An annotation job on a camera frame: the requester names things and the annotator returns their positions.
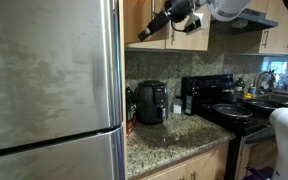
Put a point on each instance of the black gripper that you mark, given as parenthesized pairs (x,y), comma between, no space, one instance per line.
(179,9)

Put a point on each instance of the wooden cabinet door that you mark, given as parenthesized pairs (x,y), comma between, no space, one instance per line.
(197,41)
(137,20)

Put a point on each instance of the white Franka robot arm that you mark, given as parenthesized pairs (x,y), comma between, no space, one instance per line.
(229,7)

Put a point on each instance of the wooden cabinet over hood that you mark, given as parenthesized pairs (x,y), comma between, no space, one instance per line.
(259,5)

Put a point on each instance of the wooden base cabinet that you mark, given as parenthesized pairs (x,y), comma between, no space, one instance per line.
(200,165)

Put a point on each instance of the tall wooden side panel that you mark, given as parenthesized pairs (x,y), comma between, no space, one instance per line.
(122,66)

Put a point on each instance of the black air fryer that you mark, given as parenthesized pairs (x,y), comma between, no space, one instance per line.
(150,103)

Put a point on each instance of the black kitchen stove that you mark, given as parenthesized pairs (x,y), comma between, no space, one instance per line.
(204,90)

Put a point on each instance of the dark oil bottle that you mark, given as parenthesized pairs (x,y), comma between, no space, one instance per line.
(188,105)

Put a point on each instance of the black red whey bag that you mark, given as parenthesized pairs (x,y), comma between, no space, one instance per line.
(130,113)

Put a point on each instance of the range hood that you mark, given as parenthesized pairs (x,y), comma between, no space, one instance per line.
(250,20)

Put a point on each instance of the green glass bottle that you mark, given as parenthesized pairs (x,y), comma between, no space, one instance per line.
(239,85)

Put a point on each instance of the black frying pan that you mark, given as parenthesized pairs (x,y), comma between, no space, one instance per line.
(264,104)
(232,111)

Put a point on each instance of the yellow sponge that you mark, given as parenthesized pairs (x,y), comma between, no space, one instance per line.
(247,96)

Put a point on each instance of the blue soap bottle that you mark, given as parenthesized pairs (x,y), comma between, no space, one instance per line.
(252,90)

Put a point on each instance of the stainless steel refrigerator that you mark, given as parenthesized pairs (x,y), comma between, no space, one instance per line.
(47,83)

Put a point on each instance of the chrome kitchen faucet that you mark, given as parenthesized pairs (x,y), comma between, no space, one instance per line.
(262,78)

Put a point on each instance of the bright window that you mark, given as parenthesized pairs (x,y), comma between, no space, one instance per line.
(277,67)

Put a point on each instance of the steel kitchen sink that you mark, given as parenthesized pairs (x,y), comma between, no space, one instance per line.
(279,97)

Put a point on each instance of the blue base platform cloth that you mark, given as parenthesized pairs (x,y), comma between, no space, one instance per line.
(259,173)

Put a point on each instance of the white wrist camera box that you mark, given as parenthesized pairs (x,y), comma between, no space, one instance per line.
(197,23)

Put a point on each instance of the white wall outlet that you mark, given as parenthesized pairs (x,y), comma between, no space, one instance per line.
(177,108)

